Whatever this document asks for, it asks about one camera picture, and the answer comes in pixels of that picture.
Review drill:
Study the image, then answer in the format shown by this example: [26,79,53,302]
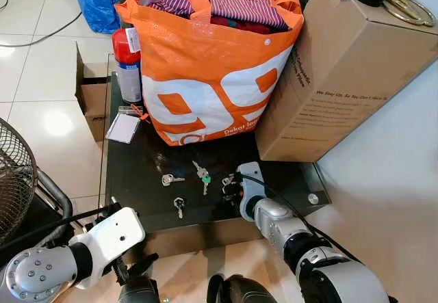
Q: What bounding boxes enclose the gold scissors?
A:
[382,0,437,29]

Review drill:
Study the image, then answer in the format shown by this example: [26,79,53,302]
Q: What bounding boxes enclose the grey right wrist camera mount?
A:
[237,161,269,223]

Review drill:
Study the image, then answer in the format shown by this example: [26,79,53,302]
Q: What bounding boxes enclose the clear card holder badge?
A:
[104,109,142,146]

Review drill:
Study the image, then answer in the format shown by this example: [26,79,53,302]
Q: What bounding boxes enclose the plain silver key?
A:
[162,174,186,187]

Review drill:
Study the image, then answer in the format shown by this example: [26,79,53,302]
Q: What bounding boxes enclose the black robot left leg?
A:
[115,274,162,303]

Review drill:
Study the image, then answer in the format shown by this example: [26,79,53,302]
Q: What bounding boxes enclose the black robot right leg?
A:
[207,273,279,303]

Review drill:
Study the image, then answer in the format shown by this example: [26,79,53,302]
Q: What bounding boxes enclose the black metal tube frame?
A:
[33,169,75,250]

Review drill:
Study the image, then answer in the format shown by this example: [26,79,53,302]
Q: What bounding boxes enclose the blue plastic bag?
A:
[71,0,132,36]

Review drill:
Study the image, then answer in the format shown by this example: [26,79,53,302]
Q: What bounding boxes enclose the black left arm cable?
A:
[0,207,116,250]

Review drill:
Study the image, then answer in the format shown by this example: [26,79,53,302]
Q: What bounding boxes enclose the black wire fan guard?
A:
[0,118,39,247]

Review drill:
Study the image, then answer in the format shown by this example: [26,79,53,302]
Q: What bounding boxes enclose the large brown cardboard box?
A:
[255,0,438,163]

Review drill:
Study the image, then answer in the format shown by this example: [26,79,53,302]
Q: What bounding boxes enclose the key with black head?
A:
[172,197,186,220]

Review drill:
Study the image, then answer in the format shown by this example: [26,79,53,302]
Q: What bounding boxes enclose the grey floor cable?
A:
[0,9,85,49]

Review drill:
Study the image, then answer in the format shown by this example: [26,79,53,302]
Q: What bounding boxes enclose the red white striped shirt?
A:
[152,0,289,34]

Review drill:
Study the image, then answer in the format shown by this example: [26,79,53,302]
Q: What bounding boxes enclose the red capped spray can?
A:
[111,27,144,106]

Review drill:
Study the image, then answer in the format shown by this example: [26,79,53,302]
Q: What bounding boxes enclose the black glass low table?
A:
[101,53,331,263]

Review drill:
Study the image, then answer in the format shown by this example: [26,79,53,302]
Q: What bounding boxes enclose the orange white shopping bag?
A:
[114,0,306,147]

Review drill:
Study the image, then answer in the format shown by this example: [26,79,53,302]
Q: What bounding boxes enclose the keys with green tag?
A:
[192,161,212,196]

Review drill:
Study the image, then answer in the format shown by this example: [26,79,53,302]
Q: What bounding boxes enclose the black robot leg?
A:
[115,274,162,303]
[207,273,279,303]

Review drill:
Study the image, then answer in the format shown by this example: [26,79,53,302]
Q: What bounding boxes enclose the orange badge strap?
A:
[127,101,151,123]

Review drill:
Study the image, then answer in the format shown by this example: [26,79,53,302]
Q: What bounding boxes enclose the small open cardboard box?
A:
[75,41,111,144]

